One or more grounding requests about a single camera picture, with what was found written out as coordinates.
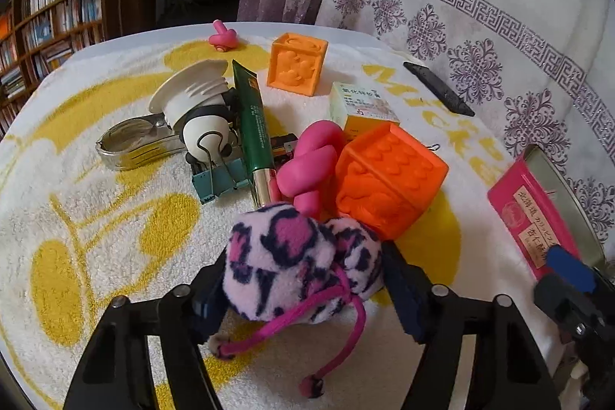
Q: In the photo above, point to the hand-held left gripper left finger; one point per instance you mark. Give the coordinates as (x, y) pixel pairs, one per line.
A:
(202, 299)

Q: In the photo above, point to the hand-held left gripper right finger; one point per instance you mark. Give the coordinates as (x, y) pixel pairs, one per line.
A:
(408, 294)

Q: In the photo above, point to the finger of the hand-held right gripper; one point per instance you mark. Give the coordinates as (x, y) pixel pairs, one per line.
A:
(571, 268)

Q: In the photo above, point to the olive metal tin box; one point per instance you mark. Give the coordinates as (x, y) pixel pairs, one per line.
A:
(523, 203)

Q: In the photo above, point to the pink leopard plush pouch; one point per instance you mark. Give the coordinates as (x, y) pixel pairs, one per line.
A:
(274, 246)

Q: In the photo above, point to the bright orange embossed cube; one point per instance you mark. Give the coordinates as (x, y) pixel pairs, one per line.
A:
(389, 184)

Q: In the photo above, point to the teal binder clip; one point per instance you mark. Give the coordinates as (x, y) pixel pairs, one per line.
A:
(211, 185)

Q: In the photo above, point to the pink knotted foam tube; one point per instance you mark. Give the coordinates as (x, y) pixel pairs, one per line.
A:
(307, 165)

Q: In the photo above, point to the silver metal clip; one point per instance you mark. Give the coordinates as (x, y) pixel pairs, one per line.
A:
(129, 143)

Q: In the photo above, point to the green cream tube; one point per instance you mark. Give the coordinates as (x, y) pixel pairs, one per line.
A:
(252, 122)

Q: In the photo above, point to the white yellow medicine box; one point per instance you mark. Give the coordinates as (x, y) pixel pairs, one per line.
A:
(360, 102)

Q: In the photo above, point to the white ribbed plastic cup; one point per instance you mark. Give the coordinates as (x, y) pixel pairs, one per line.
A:
(185, 90)

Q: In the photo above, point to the light orange embossed cube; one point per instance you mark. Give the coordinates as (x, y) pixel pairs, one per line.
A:
(295, 64)

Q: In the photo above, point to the pink spinning top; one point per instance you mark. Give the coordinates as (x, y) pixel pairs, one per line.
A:
(223, 36)

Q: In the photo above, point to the small panda figure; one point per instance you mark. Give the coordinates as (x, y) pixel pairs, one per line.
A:
(206, 136)

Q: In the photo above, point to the black phone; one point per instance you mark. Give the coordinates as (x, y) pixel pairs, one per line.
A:
(435, 86)

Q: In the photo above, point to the wooden bookshelf with books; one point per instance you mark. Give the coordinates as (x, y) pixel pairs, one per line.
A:
(57, 6)

